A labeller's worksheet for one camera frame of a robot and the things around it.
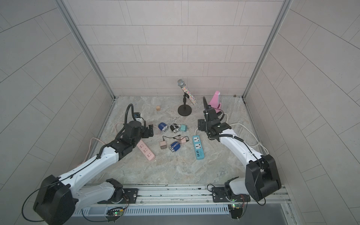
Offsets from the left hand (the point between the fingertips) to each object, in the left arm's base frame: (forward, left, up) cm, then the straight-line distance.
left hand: (149, 124), depth 83 cm
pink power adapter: (-5, -20, -11) cm, 24 cm away
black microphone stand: (+22, -21, -13) cm, 33 cm away
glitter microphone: (+21, -19, +14) cm, 32 cm away
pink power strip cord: (-4, +35, -14) cm, 38 cm away
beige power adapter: (-7, -8, -13) cm, 17 cm away
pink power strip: (-13, +1, -12) cm, 17 cm away
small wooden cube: (+23, 0, -13) cm, 27 cm away
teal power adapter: (+5, -21, -11) cm, 24 cm away
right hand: (+3, -33, -1) cm, 34 cm away
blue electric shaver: (+6, -6, -12) cm, 14 cm away
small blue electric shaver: (-9, -15, -11) cm, 21 cm away
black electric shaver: (+4, -14, -11) cm, 19 cm away
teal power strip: (-11, -30, -12) cm, 34 cm away
